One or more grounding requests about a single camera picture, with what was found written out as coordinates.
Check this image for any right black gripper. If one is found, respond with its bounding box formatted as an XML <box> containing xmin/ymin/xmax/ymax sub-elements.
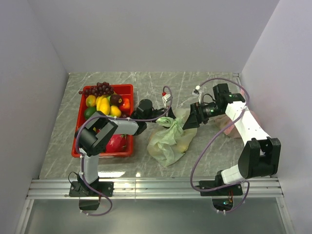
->
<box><xmin>183</xmin><ymin>101</ymin><xmax>224</xmax><ymax>130</ymax></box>

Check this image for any green avocado print plastic bag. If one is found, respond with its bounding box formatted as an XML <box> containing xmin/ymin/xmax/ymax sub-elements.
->
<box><xmin>147</xmin><ymin>108</ymin><xmax>197</xmax><ymax>167</ymax></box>

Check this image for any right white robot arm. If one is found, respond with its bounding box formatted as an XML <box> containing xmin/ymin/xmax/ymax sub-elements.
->
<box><xmin>183</xmin><ymin>83</ymin><xmax>281</xmax><ymax>195</ymax></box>

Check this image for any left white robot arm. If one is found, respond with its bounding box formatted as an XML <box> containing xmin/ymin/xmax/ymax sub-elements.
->
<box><xmin>72</xmin><ymin>99</ymin><xmax>172</xmax><ymax>196</ymax></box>

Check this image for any pink plastic bag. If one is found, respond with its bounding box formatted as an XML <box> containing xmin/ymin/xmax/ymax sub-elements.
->
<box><xmin>214</xmin><ymin>86</ymin><xmax>267</xmax><ymax>143</ymax></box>

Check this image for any red orange fake fruit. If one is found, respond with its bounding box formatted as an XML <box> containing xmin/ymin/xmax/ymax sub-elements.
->
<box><xmin>119</xmin><ymin>98</ymin><xmax>131</xmax><ymax>111</ymax></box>

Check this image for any pink fake dragon fruit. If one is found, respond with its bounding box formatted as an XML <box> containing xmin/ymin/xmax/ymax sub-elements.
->
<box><xmin>106</xmin><ymin>135</ymin><xmax>127</xmax><ymax>153</ymax></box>

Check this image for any dark green fake avocado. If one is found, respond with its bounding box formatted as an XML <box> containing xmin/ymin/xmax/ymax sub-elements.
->
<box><xmin>84</xmin><ymin>106</ymin><xmax>97</xmax><ymax>120</ymax></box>

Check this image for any red plastic crate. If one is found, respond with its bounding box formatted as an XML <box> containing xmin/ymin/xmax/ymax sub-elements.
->
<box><xmin>75</xmin><ymin>84</ymin><xmax>135</xmax><ymax>157</ymax></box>

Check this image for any purple grape bunch top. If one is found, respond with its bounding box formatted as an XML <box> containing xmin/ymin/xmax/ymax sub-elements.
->
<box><xmin>78</xmin><ymin>82</ymin><xmax>116</xmax><ymax>97</ymax></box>

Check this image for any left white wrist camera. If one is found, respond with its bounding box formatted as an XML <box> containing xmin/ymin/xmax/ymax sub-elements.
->
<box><xmin>162</xmin><ymin>92</ymin><xmax>172</xmax><ymax>108</ymax></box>

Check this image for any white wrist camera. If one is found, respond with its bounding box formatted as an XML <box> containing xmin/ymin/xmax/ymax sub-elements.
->
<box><xmin>192</xmin><ymin>85</ymin><xmax>203</xmax><ymax>103</ymax></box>
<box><xmin>162</xmin><ymin>92</ymin><xmax>172</xmax><ymax>108</ymax></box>

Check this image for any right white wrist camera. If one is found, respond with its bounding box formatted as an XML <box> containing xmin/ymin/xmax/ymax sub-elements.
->
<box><xmin>192</xmin><ymin>85</ymin><xmax>203</xmax><ymax>103</ymax></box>

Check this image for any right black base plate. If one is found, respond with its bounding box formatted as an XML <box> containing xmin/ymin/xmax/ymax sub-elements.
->
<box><xmin>198</xmin><ymin>179</ymin><xmax>244</xmax><ymax>212</ymax></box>

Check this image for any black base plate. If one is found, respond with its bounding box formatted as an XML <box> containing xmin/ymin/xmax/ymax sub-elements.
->
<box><xmin>69</xmin><ymin>180</ymin><xmax>114</xmax><ymax>211</ymax></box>
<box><xmin>198</xmin><ymin>179</ymin><xmax>244</xmax><ymax>212</ymax></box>

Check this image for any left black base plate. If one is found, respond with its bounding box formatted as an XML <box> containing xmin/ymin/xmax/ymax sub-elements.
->
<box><xmin>69</xmin><ymin>180</ymin><xmax>114</xmax><ymax>211</ymax></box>

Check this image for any aluminium rail frame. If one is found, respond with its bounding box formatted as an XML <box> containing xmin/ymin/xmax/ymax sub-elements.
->
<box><xmin>14</xmin><ymin>72</ymin><xmax>295</xmax><ymax>234</ymax></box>

